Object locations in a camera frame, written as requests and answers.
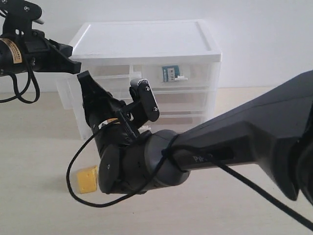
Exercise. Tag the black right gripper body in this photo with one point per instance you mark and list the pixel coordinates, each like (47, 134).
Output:
(99, 106)

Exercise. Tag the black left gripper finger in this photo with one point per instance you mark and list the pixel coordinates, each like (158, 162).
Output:
(64, 62)

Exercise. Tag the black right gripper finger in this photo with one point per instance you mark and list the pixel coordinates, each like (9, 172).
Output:
(88, 89)

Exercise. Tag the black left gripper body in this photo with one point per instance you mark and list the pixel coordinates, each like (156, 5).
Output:
(35, 52)

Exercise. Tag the teal white pill bottle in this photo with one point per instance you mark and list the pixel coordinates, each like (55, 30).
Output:
(170, 73)

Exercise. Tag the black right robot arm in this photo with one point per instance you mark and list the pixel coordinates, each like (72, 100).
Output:
(274, 131)

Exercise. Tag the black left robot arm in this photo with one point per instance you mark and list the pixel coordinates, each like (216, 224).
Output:
(3, 55)

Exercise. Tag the bottom wide clear drawer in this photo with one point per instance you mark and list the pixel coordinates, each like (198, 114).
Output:
(177, 123)

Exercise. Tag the white plastic drawer cabinet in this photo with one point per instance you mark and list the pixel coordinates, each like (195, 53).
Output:
(150, 43)

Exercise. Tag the yellow cheese wedge toy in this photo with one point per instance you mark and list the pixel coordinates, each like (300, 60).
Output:
(87, 179)

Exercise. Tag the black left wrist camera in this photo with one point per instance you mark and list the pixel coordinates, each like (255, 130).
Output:
(19, 15)

